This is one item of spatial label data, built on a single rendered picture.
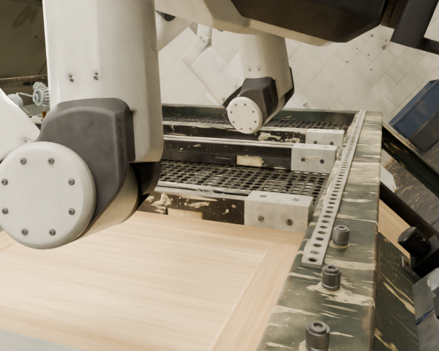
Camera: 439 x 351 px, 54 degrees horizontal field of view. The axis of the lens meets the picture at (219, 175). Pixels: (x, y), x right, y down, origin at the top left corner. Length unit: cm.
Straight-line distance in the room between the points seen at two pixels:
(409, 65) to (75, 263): 526
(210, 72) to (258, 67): 12
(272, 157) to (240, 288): 71
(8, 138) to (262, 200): 56
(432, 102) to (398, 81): 107
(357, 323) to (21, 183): 39
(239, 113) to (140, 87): 53
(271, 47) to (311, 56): 494
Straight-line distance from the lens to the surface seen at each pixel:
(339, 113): 218
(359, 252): 72
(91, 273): 74
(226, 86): 90
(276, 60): 83
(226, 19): 51
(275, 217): 84
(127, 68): 34
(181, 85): 620
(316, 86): 575
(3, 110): 40
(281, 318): 55
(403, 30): 51
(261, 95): 83
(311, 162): 129
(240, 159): 135
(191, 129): 166
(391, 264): 77
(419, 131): 474
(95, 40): 35
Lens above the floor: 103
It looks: 4 degrees up
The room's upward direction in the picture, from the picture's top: 47 degrees counter-clockwise
